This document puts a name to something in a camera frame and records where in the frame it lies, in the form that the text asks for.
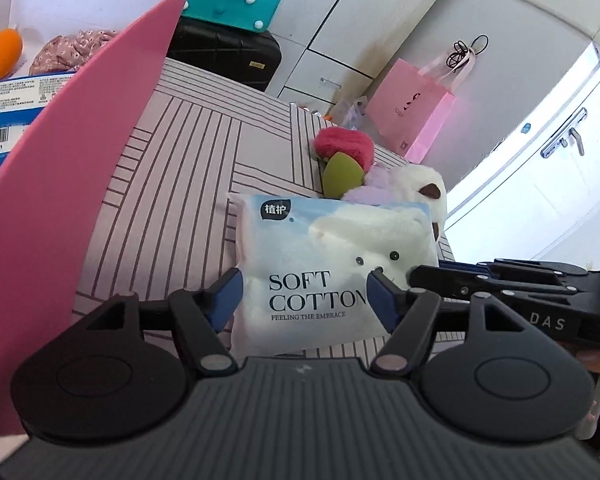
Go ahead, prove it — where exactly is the white brown plush cat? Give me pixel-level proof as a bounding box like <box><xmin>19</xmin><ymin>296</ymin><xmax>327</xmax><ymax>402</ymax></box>
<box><xmin>389</xmin><ymin>164</ymin><xmax>448</xmax><ymax>240</ymax></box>

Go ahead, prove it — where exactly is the soft cotton tissue pack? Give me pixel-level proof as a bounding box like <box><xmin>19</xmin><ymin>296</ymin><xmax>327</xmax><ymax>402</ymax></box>
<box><xmin>230</xmin><ymin>193</ymin><xmax>438</xmax><ymax>359</ymax></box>

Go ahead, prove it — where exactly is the purple plush toy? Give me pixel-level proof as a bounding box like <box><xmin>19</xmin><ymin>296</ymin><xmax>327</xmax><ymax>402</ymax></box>
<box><xmin>341</xmin><ymin>165</ymin><xmax>407</xmax><ymax>206</ymax></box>

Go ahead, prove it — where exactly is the blue wet wipes pack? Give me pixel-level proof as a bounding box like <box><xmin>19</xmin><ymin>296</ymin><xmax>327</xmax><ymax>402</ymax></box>
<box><xmin>0</xmin><ymin>73</ymin><xmax>73</xmax><ymax>166</ymax></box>

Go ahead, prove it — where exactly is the orange egg sponge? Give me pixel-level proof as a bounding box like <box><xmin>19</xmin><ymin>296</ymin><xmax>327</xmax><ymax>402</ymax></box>
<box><xmin>0</xmin><ymin>28</ymin><xmax>23</xmax><ymax>79</ymax></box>

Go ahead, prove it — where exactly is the white door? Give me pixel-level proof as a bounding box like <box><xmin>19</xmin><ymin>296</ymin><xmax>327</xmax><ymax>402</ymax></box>
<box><xmin>445</xmin><ymin>31</ymin><xmax>600</xmax><ymax>270</ymax></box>

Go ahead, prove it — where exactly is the pink paper gift bag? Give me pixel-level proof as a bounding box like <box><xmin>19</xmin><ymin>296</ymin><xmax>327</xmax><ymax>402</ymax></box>
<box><xmin>366</xmin><ymin>50</ymin><xmax>476</xmax><ymax>164</ymax></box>

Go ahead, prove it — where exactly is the pink cardboard box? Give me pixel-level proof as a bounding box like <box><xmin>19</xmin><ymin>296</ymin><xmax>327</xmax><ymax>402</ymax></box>
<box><xmin>0</xmin><ymin>0</ymin><xmax>186</xmax><ymax>437</ymax></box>

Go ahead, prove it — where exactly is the black suitcase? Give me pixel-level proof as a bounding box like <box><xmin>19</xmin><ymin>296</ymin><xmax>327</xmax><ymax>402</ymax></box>
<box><xmin>166</xmin><ymin>16</ymin><xmax>283</xmax><ymax>91</ymax></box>

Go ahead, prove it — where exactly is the grey three-door wardrobe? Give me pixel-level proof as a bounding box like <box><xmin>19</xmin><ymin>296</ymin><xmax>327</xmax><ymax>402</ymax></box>
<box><xmin>266</xmin><ymin>0</ymin><xmax>437</xmax><ymax>113</ymax></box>

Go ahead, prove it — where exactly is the silver door handle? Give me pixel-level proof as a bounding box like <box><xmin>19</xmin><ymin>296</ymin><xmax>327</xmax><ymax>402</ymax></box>
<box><xmin>540</xmin><ymin>107</ymin><xmax>588</xmax><ymax>158</ymax></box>

